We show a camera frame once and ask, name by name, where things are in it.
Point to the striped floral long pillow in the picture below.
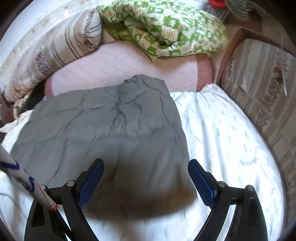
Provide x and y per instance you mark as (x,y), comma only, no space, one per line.
(73,38)

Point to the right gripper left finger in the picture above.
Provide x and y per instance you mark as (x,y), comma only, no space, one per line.
(43,224)

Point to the red object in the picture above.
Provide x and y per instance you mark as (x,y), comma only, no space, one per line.
(218,3)

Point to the dark maroon garment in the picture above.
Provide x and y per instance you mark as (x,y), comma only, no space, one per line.
(7,109)

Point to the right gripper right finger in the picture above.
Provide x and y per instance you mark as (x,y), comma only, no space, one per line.
(248,222)

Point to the grey quilted down jacket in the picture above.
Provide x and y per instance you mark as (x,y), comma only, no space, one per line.
(134,127)

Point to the white leaf-print duvet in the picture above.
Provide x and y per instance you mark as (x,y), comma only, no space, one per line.
(225,142)

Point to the striped floral sofa cushion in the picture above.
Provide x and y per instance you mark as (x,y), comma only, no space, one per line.
(260,78)

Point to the pink bed blanket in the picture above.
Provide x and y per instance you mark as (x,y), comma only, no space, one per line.
(115,62)

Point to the checkered grey cloth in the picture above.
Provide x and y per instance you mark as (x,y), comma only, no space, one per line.
(240,9)

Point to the green white patterned quilt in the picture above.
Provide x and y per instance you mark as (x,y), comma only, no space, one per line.
(164,28)

